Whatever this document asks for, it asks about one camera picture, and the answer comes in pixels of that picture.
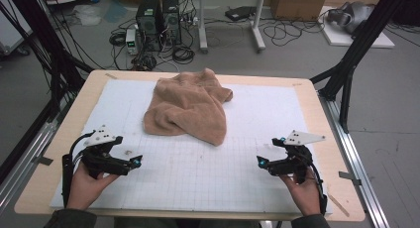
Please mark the grey rounded machine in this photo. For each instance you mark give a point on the grey rounded machine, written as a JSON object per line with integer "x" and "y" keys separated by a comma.
{"x": 355, "y": 13}

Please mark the narrow black computer tower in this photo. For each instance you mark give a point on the narrow black computer tower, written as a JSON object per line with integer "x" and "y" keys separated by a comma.
{"x": 171, "y": 20}

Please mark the black metal stand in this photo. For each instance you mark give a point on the black metal stand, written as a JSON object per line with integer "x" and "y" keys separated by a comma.
{"x": 369, "y": 33}
{"x": 49, "y": 46}

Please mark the flat black device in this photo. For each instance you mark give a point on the flat black device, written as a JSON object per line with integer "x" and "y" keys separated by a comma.
{"x": 241, "y": 13}

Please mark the clear plastic sheet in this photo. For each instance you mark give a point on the clear plastic sheet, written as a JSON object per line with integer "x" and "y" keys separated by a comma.
{"x": 86, "y": 16}

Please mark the black tape strip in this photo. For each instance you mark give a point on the black tape strip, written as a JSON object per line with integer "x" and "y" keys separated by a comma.
{"x": 43, "y": 160}

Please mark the light brown towel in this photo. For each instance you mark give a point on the light brown towel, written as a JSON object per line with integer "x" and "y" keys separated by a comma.
{"x": 188, "y": 105}

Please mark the wide black computer tower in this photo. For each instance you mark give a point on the wide black computer tower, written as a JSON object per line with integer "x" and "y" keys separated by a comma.
{"x": 148, "y": 20}

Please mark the white grid mat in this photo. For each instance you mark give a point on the white grid mat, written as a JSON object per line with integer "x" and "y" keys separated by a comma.
{"x": 198, "y": 178}

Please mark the grey tape strip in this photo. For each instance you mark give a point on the grey tape strip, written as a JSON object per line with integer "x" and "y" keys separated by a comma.
{"x": 349, "y": 177}

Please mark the white table leg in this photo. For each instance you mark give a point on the white table leg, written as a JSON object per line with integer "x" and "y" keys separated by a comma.
{"x": 203, "y": 26}
{"x": 258, "y": 26}

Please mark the person's right hand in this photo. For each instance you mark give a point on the person's right hand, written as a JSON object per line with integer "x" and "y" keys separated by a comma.
{"x": 305, "y": 196}

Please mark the white power supply unit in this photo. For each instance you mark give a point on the white power supply unit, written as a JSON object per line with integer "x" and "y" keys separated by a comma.
{"x": 131, "y": 41}

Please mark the large cardboard box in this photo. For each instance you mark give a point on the large cardboard box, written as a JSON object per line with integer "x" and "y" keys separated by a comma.
{"x": 297, "y": 5}

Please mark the teal floor sheet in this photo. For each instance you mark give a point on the teal floor sheet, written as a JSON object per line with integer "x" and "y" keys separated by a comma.
{"x": 115, "y": 11}

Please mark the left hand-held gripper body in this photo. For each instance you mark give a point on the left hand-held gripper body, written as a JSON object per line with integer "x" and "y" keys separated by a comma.
{"x": 99, "y": 158}

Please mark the beige tape strip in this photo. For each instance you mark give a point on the beige tape strip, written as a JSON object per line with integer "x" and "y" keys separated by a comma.
{"x": 338, "y": 205}

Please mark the white floor board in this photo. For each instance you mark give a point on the white floor board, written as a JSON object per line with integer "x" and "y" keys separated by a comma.
{"x": 340, "y": 39}

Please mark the person's left hand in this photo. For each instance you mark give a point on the person's left hand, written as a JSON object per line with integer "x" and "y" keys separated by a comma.
{"x": 84, "y": 191}

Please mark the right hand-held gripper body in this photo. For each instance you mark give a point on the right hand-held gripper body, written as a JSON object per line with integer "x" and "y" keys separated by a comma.
{"x": 295, "y": 162}

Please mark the aluminium frame rail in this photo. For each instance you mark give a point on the aluminium frame rail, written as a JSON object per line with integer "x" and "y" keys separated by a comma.
{"x": 356, "y": 162}
{"x": 23, "y": 165}

